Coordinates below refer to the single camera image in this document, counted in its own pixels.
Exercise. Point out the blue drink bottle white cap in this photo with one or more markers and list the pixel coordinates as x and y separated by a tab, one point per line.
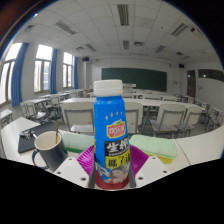
110	113

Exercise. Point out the dark classroom door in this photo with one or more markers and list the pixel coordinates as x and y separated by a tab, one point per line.
191	83

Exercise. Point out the green chalkboard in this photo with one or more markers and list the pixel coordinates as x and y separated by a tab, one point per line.
140	79

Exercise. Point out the metal key bunch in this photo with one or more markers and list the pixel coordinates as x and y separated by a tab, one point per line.
26	134

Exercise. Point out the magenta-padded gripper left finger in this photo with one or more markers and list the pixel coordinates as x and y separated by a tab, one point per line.
71	170

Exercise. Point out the dark navy mug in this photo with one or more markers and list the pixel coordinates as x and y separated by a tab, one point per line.
53	156

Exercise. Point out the dark interior wall window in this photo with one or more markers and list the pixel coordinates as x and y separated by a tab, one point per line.
210	75

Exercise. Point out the classroom windows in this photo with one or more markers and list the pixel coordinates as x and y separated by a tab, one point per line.
42	71

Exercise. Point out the yellow sponge with green top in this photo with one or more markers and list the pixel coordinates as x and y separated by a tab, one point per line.
153	146

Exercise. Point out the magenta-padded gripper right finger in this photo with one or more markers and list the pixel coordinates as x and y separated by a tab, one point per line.
151	170

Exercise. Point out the black notebook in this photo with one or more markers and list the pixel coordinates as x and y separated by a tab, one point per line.
36	139

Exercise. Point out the white classroom chairs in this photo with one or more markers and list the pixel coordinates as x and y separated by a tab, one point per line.
78	116

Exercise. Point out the blue curtains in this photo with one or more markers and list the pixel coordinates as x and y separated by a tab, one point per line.
18	80

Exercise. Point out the ceiling light panels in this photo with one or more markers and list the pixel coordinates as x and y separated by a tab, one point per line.
122	15

